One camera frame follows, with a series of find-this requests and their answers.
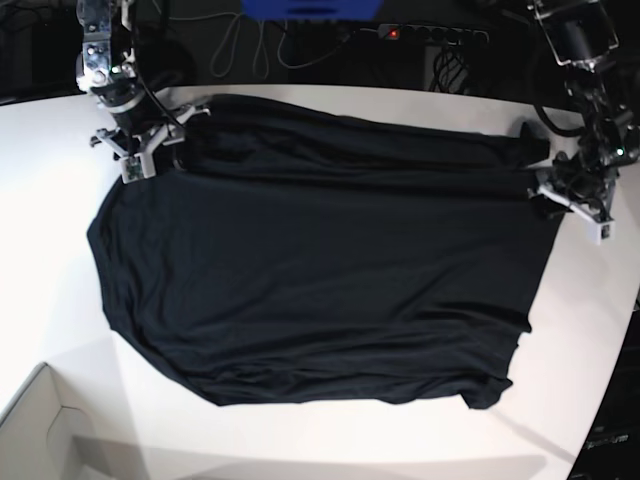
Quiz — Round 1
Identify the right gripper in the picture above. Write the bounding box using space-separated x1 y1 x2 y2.
89 104 211 160

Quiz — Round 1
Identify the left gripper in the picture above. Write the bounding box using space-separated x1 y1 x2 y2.
530 165 619 225

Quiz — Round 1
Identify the black t-shirt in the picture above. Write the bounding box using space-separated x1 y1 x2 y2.
87 95 560 409

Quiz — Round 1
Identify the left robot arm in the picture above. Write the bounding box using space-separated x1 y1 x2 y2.
527 1 639 239

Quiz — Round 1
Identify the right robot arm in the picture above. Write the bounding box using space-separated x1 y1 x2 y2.
76 1 203 159

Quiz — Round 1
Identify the blue box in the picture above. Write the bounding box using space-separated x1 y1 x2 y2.
241 0 383 21

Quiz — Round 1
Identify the black power strip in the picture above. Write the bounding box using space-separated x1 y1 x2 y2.
376 23 490 46

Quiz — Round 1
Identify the white cardboard box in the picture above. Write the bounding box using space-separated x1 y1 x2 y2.
1 363 94 480

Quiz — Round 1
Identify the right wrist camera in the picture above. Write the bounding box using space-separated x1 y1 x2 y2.
119 153 156 184

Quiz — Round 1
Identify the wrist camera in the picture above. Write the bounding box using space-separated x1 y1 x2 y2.
119 153 156 184
588 220 615 245

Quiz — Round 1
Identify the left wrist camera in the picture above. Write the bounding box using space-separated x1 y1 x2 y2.
588 220 615 245

